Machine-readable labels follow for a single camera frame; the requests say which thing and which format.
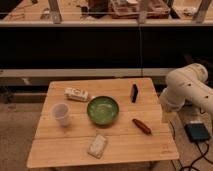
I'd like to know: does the wooden table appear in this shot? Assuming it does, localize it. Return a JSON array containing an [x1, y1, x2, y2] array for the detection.
[[27, 78, 179, 169]]

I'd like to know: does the brown tray on shelf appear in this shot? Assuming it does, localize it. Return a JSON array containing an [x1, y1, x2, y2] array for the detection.
[[108, 0, 170, 19]]

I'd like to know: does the red-brown pen tool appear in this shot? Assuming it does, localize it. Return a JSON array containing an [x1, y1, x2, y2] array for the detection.
[[133, 119, 152, 135]]

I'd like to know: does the white wrapped packet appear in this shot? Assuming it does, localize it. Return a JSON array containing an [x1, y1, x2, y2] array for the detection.
[[88, 134, 108, 159]]

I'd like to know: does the green ceramic bowl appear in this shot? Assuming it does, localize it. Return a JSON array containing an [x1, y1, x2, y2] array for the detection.
[[87, 96, 119, 126]]

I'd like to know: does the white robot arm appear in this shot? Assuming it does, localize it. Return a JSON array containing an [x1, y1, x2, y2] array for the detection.
[[159, 63, 213, 118]]

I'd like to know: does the black cable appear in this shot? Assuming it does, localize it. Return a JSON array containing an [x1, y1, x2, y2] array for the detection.
[[169, 120, 213, 171]]

